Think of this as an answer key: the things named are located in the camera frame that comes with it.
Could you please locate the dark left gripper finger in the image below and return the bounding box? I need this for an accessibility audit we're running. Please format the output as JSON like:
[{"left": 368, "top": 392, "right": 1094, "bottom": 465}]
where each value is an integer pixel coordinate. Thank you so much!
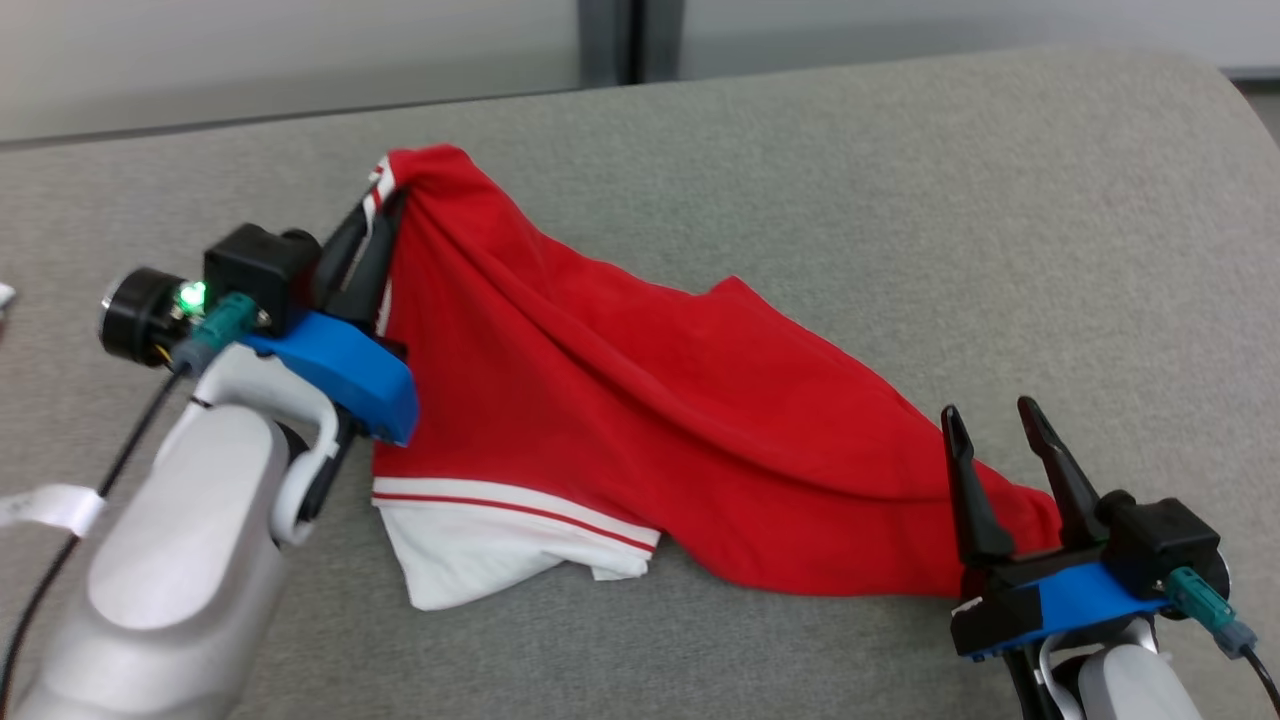
[
  {"left": 345, "top": 190, "right": 407, "bottom": 327},
  {"left": 313, "top": 205, "right": 371, "bottom": 307}
]

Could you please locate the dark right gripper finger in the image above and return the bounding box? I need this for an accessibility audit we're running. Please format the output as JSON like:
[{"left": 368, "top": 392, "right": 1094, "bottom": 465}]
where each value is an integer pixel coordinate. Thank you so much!
[
  {"left": 1017, "top": 396, "right": 1108, "bottom": 550},
  {"left": 940, "top": 404, "right": 1017, "bottom": 568}
]

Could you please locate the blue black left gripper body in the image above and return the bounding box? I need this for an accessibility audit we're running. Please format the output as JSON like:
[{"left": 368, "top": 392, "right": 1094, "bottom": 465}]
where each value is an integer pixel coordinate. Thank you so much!
[{"left": 240, "top": 310, "right": 419, "bottom": 447}]

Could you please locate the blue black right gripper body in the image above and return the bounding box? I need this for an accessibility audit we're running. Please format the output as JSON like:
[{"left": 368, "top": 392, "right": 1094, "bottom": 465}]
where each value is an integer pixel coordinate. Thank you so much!
[{"left": 950, "top": 545, "right": 1169, "bottom": 663}]

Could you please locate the red jersey with white sleeves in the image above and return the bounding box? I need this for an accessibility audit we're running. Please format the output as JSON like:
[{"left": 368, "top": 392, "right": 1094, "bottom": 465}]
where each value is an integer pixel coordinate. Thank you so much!
[{"left": 370, "top": 145, "right": 1063, "bottom": 611}]

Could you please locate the black round left gripper motor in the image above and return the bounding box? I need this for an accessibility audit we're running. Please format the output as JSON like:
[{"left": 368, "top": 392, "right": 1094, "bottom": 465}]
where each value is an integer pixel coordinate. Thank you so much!
[{"left": 98, "top": 267, "right": 196, "bottom": 367}]

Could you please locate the black left cable, green plug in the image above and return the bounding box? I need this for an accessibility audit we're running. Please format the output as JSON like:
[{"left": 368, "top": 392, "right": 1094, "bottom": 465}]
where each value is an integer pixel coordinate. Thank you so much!
[{"left": 0, "top": 292, "right": 262, "bottom": 706}]

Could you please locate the white left cable tag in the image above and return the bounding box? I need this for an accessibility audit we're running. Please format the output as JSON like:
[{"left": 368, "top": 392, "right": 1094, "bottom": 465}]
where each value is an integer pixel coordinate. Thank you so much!
[{"left": 0, "top": 484, "right": 107, "bottom": 537}]

